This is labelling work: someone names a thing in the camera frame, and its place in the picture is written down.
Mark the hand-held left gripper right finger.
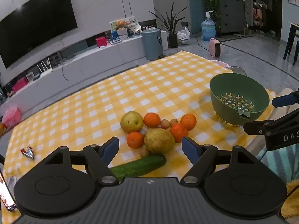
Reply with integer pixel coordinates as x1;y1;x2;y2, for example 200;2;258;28
180;136;257;185

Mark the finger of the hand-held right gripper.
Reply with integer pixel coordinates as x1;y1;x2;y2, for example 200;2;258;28
272;91;299;109
243;110;299;136

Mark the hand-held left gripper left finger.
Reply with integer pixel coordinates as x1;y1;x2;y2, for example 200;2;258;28
43;136;120;186

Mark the orange tangerine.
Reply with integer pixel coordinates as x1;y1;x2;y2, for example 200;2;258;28
143;113;161;128
180;113;197;131
127;131;145;149
170;123;189;143

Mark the reddish blushed mango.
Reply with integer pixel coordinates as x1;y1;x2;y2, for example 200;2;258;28
120;111;144;134

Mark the green cucumber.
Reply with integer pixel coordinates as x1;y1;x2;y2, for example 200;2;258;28
109;154;167;183

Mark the green colander bowl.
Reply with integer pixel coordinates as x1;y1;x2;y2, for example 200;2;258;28
209;73;271;126

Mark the teal striped cloth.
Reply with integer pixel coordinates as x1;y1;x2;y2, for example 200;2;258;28
257;142;299;185

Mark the transparent chair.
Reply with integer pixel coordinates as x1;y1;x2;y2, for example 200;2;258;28
228;66;247;76

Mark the yellow checkered blanket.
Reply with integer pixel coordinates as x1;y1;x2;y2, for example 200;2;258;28
5;51;277;185

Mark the yellow plush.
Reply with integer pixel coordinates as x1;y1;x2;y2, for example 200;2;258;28
280;180;299;220

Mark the dark dining table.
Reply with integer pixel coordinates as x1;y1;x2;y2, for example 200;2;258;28
283;21;299;66

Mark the pink trash bin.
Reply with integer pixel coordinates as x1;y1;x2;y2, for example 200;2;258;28
211;59;230;68

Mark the shiny candy wrapper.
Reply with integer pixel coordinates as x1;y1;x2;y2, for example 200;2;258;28
21;146;35;160

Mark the pink space heater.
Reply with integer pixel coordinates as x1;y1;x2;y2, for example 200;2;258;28
209;38;221;58

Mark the white television console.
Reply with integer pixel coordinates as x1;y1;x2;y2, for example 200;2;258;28
0;29;169;103

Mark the dark shelf with toys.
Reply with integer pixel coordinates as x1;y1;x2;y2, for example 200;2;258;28
251;0;272;32

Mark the grey dresser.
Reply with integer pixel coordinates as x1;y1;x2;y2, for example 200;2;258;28
216;0;246;33

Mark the white router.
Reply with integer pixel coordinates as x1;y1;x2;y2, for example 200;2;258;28
36;59;53;75

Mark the pink tissue box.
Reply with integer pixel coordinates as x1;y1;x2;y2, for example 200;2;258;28
2;106;22;129

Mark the blue water jug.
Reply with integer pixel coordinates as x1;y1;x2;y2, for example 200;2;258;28
201;11;216;42

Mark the red box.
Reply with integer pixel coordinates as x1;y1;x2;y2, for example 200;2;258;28
95;37;108;48

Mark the magenta box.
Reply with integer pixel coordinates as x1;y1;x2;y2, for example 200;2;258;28
12;77;29;93

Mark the blue-grey pedal trash bin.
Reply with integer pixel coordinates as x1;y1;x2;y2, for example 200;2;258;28
141;28;165;61

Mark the white plastic bag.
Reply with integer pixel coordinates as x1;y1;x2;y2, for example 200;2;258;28
177;27;191;45

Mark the tall potted plant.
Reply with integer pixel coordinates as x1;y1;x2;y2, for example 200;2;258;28
149;3;187;48

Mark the smartphone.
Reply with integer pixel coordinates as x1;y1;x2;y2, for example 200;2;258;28
0;168;18;213

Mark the black flat television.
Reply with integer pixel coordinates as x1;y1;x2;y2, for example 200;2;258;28
0;0;78;69

